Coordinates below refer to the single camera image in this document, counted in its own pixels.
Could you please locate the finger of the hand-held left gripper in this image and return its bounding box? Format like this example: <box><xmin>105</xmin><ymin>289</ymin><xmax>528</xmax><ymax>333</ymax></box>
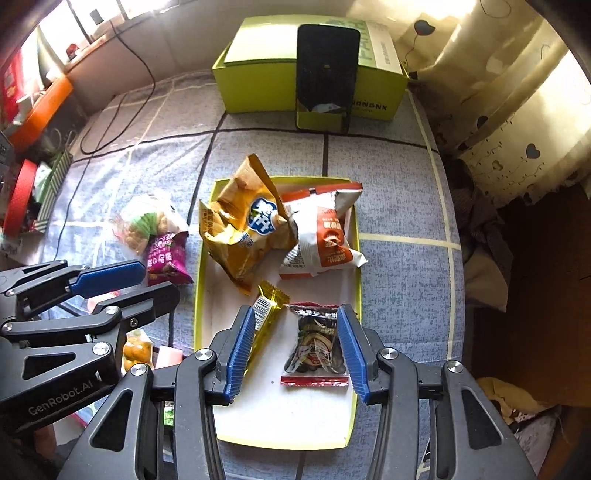
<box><xmin>0</xmin><ymin>259</ymin><xmax>147</xmax><ymax>324</ymax></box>
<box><xmin>0</xmin><ymin>282</ymin><xmax>181</xmax><ymax>433</ymax></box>

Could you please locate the black cable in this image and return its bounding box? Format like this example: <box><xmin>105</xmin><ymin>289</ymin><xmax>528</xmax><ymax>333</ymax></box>
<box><xmin>79</xmin><ymin>30</ymin><xmax>156</xmax><ymax>155</ymax></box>

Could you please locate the yellow puffed snack bag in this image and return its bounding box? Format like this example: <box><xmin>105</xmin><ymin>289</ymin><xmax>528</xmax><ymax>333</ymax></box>
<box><xmin>198</xmin><ymin>154</ymin><xmax>298</xmax><ymax>296</ymax></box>

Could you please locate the egg yolk pastry packet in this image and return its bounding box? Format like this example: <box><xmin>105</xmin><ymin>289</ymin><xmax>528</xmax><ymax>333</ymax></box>
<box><xmin>122</xmin><ymin>330</ymin><xmax>155</xmax><ymax>372</ymax></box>

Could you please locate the gold snack bar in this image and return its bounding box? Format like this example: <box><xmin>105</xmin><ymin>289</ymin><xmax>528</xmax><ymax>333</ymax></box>
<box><xmin>249</xmin><ymin>280</ymin><xmax>291</xmax><ymax>365</ymax></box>

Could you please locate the white plastic bag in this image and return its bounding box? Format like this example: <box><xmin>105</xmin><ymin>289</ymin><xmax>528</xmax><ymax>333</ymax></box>
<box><xmin>34</xmin><ymin>164</ymin><xmax>54</xmax><ymax>204</ymax></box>

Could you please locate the orange plastic bin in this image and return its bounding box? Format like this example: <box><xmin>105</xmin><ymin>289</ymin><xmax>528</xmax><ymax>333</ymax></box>
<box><xmin>7</xmin><ymin>74</ymin><xmax>75</xmax><ymax>148</ymax></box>

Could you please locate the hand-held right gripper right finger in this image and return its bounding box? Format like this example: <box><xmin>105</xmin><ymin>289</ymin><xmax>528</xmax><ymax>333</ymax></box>
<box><xmin>336</xmin><ymin>303</ymin><xmax>539</xmax><ymax>480</ymax></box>

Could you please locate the dark clear snack packet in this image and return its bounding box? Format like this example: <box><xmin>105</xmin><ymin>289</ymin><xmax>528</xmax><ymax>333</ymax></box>
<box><xmin>280</xmin><ymin>301</ymin><xmax>350</xmax><ymax>387</ymax></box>

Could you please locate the green cardboard box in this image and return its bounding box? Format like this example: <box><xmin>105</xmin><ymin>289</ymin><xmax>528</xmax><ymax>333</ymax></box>
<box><xmin>211</xmin><ymin>15</ymin><xmax>411</xmax><ymax>121</ymax></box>

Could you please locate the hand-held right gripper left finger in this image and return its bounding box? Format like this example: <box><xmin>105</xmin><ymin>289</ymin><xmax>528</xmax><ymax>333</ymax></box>
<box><xmin>58</xmin><ymin>305</ymin><xmax>257</xmax><ymax>480</ymax></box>

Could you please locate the clear bag of pistachios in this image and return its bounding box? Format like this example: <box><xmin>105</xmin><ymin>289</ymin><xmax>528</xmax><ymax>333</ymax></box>
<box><xmin>111</xmin><ymin>189</ymin><xmax>190</xmax><ymax>254</ymax></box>

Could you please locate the pink jelly cup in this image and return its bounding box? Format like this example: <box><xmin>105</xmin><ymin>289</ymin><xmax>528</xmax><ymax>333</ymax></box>
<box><xmin>154</xmin><ymin>346</ymin><xmax>185</xmax><ymax>370</ymax></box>

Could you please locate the purple candy packet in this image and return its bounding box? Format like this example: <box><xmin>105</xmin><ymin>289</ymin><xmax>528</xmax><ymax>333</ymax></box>
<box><xmin>147</xmin><ymin>231</ymin><xmax>195</xmax><ymax>286</ymax></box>

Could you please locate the green-edged white box tray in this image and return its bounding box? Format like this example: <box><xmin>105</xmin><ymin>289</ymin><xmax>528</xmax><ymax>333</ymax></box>
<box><xmin>193</xmin><ymin>175</ymin><xmax>365</xmax><ymax>449</ymax></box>

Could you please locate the white and orange snack bag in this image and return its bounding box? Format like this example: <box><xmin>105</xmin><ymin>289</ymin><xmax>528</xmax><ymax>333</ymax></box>
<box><xmin>278</xmin><ymin>182</ymin><xmax>369</xmax><ymax>281</ymax></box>

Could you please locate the pale crumpled cloth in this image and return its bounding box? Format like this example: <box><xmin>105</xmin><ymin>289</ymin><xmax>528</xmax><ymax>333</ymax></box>
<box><xmin>475</xmin><ymin>376</ymin><xmax>571</xmax><ymax>462</ymax></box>

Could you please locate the red textured round lid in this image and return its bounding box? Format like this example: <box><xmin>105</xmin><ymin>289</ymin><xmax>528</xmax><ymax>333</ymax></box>
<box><xmin>2</xmin><ymin>158</ymin><xmax>38</xmax><ymax>236</ymax></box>

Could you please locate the black rectangular device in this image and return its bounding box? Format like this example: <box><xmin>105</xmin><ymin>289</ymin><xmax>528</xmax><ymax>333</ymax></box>
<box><xmin>294</xmin><ymin>24</ymin><xmax>362</xmax><ymax>136</ymax></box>

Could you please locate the dark cloth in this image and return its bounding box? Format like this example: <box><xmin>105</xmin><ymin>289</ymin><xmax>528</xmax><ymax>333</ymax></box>
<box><xmin>455</xmin><ymin>157</ymin><xmax>515</xmax><ymax>308</ymax></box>

